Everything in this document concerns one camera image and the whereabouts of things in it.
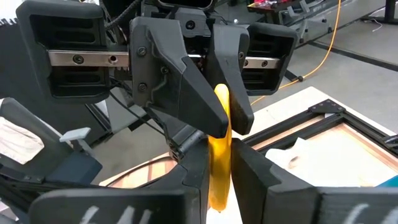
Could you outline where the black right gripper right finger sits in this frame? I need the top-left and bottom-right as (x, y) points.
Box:
(231, 138), (398, 224)

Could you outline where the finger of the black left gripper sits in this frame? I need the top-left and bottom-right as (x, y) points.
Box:
(206, 24), (256, 136)
(129, 16), (230, 139)

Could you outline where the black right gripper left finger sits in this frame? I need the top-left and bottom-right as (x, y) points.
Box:
(29, 138), (211, 224)

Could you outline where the small yellow toy pepper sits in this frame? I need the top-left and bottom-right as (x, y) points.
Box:
(207, 83), (234, 213)

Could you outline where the white plaid kitchen towel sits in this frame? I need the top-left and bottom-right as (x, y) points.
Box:
(265, 136), (393, 188)

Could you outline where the background robot workbench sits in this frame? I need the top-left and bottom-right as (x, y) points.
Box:
(247, 0), (343, 43)

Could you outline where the grey office chair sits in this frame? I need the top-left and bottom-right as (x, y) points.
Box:
(0, 97), (103, 187)

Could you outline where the white cloth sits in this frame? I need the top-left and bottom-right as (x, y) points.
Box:
(0, 116), (45, 165)

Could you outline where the yellow cable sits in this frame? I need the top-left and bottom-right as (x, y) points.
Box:
(250, 0), (342, 106)

